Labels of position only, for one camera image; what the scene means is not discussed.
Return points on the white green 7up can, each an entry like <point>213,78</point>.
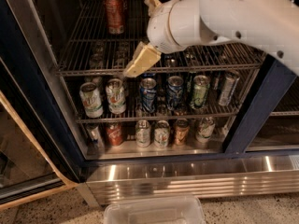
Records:
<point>91,100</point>

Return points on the blue soda can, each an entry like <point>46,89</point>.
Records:
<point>174,91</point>

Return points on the glass fridge door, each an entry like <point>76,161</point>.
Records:
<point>27,173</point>

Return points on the white green soda can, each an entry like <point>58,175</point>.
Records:
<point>115,96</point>

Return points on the orange brown can bottom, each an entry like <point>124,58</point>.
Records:
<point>181,130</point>

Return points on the wire shelf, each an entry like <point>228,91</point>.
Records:
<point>134,112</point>
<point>92,50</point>

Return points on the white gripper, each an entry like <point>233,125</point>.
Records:
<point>159,29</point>

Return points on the red can bottom shelf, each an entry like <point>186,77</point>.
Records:
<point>114,133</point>

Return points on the clear plastic bin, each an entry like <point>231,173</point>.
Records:
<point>182,209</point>

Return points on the red coke can front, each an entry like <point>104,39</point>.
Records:
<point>115,16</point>

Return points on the stainless fridge base grille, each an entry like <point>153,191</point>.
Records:
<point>203,179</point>

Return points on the blue pepsi can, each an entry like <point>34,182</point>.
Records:
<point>148,93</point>

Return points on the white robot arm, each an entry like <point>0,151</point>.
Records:
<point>269,25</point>

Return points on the silver can bottom left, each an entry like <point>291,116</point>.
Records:
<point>94,133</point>

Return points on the middle wire shelf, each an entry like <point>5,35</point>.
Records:
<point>134,112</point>

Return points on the top wire shelf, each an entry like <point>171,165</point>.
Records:
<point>92,50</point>

